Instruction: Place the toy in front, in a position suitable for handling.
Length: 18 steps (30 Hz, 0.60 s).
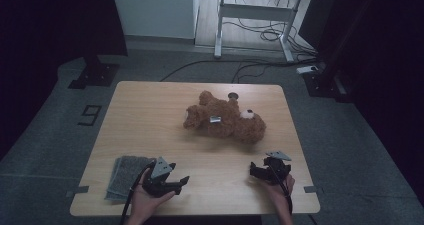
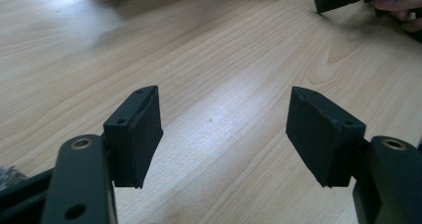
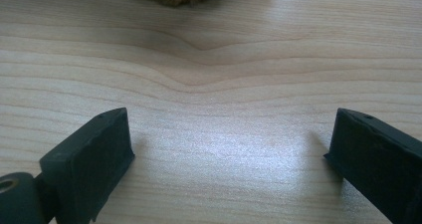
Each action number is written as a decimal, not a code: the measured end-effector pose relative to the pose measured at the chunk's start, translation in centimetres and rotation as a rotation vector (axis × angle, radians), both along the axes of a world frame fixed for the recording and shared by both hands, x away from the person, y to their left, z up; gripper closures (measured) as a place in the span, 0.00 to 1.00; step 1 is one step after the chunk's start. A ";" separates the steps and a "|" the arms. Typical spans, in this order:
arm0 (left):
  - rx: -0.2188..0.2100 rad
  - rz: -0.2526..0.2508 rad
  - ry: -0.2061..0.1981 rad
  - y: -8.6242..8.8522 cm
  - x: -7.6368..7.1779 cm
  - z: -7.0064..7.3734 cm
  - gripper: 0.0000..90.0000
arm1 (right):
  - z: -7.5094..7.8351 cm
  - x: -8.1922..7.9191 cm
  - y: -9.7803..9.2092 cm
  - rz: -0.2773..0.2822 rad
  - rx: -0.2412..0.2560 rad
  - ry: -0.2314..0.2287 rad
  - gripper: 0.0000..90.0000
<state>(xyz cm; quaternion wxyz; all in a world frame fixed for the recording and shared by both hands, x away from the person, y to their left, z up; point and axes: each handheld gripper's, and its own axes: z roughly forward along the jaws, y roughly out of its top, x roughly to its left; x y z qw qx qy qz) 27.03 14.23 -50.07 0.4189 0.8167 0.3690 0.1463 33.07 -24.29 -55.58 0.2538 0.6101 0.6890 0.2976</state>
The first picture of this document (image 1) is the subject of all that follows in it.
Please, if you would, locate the grey tape piece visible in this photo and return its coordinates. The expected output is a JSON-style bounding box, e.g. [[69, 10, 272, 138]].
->
[[65, 185, 90, 198], [303, 185, 325, 194]]

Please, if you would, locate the long black floor cable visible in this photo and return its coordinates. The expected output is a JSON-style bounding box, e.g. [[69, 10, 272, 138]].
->
[[159, 58, 318, 83]]

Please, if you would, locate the white desk frame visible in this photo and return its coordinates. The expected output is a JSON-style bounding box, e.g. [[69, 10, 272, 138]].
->
[[213, 0, 338, 63]]

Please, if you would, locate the tangled black cable bundle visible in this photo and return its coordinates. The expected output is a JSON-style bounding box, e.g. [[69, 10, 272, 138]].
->
[[223, 18, 318, 58]]

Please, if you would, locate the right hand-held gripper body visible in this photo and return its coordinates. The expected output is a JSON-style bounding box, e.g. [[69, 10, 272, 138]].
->
[[263, 150, 293, 186]]

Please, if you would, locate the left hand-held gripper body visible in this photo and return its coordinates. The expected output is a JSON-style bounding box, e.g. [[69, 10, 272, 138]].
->
[[142, 156, 174, 198]]

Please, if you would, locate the brown teddy bear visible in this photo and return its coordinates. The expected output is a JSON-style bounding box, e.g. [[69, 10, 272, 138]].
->
[[182, 90, 268, 145]]

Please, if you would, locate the black stand base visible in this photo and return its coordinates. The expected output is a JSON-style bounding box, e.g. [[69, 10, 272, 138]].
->
[[303, 61, 354, 103], [68, 54, 120, 90]]

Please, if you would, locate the person's right hand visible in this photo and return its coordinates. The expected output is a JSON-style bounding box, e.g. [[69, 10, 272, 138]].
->
[[263, 174, 296, 203]]

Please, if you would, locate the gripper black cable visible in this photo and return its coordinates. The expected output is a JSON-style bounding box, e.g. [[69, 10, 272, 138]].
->
[[266, 164, 294, 216], [119, 160, 157, 225]]

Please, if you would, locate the dark curtain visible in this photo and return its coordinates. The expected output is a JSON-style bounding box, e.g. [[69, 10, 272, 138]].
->
[[316, 0, 424, 206], [0, 0, 128, 159]]

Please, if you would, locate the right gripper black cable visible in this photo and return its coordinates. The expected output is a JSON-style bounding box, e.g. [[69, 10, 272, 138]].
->
[[266, 164, 294, 216]]

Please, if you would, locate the person's left hand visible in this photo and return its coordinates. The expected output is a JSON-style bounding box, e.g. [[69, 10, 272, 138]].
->
[[131, 170, 176, 219]]

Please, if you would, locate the white power strip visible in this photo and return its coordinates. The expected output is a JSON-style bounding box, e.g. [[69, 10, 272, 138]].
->
[[296, 65, 319, 75]]

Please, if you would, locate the black tape digit mark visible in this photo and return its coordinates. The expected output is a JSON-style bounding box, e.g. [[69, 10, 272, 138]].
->
[[77, 104, 103, 127]]

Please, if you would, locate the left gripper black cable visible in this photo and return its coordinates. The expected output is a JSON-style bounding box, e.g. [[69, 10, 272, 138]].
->
[[119, 160, 157, 225]]

